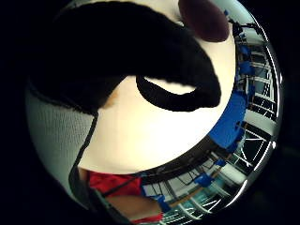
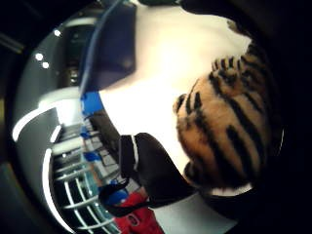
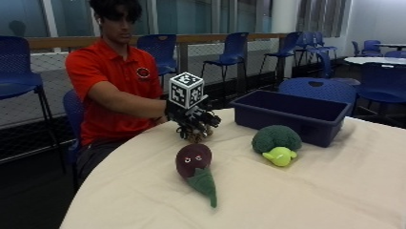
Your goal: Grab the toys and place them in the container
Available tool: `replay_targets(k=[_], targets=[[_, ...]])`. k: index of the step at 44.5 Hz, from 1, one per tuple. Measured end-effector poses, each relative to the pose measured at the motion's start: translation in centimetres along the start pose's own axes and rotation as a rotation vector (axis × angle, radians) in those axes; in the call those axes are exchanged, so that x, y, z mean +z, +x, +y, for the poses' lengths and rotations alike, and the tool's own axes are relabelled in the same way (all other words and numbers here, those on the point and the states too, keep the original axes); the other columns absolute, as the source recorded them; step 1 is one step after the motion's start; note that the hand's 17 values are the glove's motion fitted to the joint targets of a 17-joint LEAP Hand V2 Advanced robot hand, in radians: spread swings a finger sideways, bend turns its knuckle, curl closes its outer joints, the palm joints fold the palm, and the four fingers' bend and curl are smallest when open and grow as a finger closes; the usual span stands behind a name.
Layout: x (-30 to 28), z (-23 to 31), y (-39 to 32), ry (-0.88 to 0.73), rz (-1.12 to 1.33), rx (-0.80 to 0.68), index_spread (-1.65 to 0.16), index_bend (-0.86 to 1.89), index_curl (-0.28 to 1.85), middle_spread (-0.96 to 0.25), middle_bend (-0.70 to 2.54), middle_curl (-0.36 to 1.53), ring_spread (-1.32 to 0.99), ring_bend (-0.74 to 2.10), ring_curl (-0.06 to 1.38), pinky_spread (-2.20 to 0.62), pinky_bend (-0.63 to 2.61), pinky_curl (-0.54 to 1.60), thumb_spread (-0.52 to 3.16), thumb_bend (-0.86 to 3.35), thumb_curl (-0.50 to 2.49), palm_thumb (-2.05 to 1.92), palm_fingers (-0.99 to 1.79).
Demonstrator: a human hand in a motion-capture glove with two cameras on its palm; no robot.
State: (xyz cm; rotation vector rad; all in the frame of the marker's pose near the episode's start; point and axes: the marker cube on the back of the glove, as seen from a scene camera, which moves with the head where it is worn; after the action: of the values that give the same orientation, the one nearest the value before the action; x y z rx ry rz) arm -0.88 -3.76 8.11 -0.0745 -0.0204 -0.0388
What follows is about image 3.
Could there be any brown plush toy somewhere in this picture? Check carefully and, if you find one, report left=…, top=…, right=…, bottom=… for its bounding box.
left=185, top=128, right=214, bottom=144

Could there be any white marker cube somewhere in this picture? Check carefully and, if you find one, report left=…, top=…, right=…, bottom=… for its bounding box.
left=167, top=72, right=204, bottom=110

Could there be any purple eggplant plush toy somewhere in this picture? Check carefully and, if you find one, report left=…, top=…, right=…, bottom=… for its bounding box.
left=174, top=142, right=218, bottom=209

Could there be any green broccoli plush toy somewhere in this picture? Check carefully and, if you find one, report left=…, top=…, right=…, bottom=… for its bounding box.
left=250, top=124, right=303, bottom=168

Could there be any the person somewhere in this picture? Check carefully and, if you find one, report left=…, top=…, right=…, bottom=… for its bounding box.
left=65, top=0, right=171, bottom=186

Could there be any dark blue plastic bin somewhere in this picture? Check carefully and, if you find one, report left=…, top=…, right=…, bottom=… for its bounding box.
left=228, top=89, right=352, bottom=149

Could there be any blue chair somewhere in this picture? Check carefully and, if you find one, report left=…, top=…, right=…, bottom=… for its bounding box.
left=135, top=33, right=178, bottom=88
left=383, top=50, right=406, bottom=59
left=276, top=77, right=359, bottom=116
left=256, top=31, right=304, bottom=84
left=314, top=50, right=362, bottom=87
left=294, top=31, right=339, bottom=66
left=354, top=62, right=406, bottom=126
left=61, top=89, right=86, bottom=194
left=350, top=39, right=384, bottom=58
left=199, top=31, right=251, bottom=98
left=0, top=35, right=67, bottom=175

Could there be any wooden railing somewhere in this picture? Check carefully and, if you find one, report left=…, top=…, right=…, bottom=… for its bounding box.
left=23, top=32, right=294, bottom=94

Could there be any cream tablecloth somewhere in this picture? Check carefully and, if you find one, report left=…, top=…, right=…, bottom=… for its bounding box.
left=58, top=108, right=406, bottom=229

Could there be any grey window blind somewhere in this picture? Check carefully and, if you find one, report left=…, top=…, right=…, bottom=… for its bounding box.
left=294, top=0, right=348, bottom=38

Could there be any white round table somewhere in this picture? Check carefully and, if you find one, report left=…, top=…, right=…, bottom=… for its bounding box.
left=342, top=55, right=406, bottom=67

